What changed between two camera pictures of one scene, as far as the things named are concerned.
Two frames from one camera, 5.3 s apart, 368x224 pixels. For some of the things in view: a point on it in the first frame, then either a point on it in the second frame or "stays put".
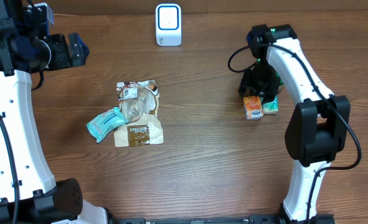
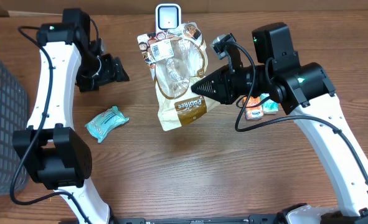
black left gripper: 76,49 -> 108,71
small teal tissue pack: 271,107 stays put
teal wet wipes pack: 104,125 stays put
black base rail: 252,219 stays put
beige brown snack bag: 139,101 -> 177,60
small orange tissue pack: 253,107 stays put
